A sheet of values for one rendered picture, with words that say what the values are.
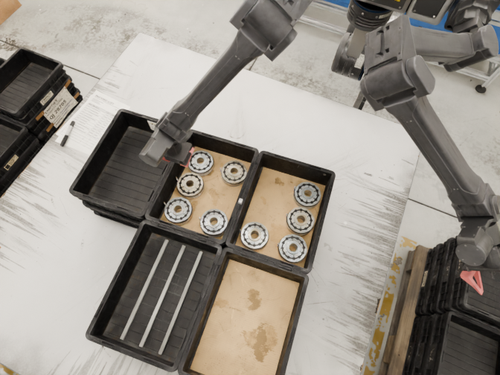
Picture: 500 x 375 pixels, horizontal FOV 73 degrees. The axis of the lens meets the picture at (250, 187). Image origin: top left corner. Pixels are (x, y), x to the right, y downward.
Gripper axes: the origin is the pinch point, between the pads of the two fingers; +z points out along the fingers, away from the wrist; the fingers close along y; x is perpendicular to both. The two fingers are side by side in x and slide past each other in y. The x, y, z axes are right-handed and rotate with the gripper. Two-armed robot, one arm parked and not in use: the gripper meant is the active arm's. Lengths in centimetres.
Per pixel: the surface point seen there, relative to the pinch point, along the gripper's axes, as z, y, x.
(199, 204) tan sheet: 23.8, 5.6, -4.6
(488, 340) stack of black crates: 70, 143, -9
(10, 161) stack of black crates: 65, -113, -2
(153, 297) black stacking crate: 22.8, 4.2, -41.4
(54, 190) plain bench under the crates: 36, -59, -15
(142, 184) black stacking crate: 23.8, -18.9, -3.7
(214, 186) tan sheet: 24.1, 8.4, 4.8
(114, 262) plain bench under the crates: 36, -20, -34
